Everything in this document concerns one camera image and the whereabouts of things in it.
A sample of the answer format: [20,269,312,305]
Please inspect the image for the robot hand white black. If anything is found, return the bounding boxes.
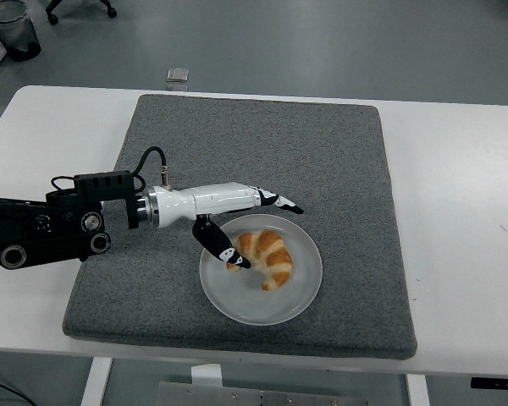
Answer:
[151,181,305,272]

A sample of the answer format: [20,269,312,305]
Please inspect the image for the golden croissant bread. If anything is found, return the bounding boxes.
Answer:
[226,228,294,292]

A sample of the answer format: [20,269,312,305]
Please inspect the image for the white table leg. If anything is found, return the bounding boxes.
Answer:
[406,374,429,406]
[80,357,113,406]

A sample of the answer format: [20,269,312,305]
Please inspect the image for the pale grey round plate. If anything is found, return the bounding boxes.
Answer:
[199,213,323,326]

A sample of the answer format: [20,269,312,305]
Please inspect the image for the black table control panel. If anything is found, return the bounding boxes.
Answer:
[469,376,508,390]

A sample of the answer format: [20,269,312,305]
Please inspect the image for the black trash bin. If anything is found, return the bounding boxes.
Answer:
[0,0,42,62]

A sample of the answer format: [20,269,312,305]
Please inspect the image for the black office chair base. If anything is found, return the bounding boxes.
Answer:
[45,0,119,25]

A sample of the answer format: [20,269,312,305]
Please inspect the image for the grey felt mat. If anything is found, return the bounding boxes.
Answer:
[62,94,420,362]

